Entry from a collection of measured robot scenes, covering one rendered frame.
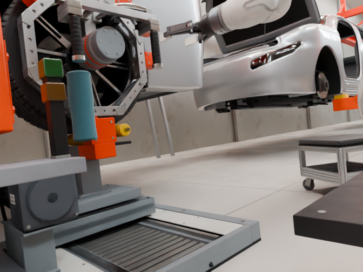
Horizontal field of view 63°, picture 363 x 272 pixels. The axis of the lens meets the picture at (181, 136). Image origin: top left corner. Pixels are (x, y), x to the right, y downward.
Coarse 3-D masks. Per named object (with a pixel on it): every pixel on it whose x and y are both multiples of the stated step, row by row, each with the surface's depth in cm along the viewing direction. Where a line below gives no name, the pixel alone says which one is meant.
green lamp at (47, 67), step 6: (42, 60) 60; (48, 60) 61; (54, 60) 61; (60, 60) 62; (42, 66) 61; (48, 66) 61; (54, 66) 61; (60, 66) 62; (42, 72) 61; (48, 72) 60; (54, 72) 61; (60, 72) 62; (42, 78) 62
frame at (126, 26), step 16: (48, 0) 113; (112, 0) 133; (32, 16) 109; (112, 16) 137; (32, 32) 109; (128, 32) 145; (32, 48) 108; (32, 64) 112; (144, 64) 143; (32, 80) 109; (144, 80) 142; (128, 96) 136; (96, 112) 124; (112, 112) 130
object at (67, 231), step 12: (120, 204) 138; (132, 204) 136; (144, 204) 141; (84, 216) 126; (96, 216) 124; (108, 216) 128; (120, 216) 132; (132, 216) 136; (60, 228) 114; (72, 228) 117; (84, 228) 120; (96, 228) 124; (108, 228) 127; (60, 240) 113; (72, 240) 116
